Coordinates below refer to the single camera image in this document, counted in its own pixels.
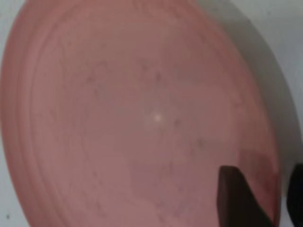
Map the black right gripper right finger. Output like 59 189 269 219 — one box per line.
286 163 303 227

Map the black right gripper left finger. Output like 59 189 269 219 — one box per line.
217 165 274 227

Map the pink round plate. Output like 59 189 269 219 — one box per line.
0 0 284 227

